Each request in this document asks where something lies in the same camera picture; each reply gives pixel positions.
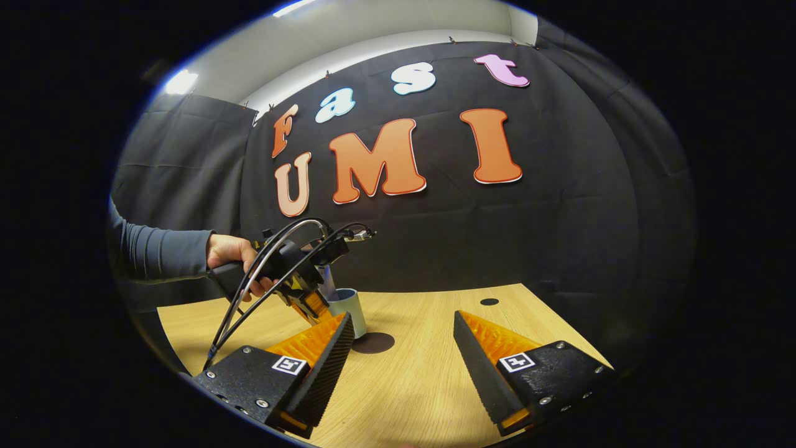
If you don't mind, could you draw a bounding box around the black cable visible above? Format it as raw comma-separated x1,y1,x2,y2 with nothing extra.
202,222,374,372

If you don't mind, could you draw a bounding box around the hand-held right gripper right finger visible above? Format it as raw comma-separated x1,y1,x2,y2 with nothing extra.
452,309,618,437

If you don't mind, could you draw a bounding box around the grey cable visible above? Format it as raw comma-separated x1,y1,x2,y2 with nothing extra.
211,218,331,355

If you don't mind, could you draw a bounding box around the dark round coaster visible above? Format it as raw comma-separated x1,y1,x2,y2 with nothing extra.
351,332,396,355

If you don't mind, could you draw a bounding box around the light blue cup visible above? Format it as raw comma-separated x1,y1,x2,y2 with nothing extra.
326,287,366,337

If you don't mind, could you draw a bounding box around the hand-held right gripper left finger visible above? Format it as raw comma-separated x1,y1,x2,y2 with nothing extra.
192,310,356,437

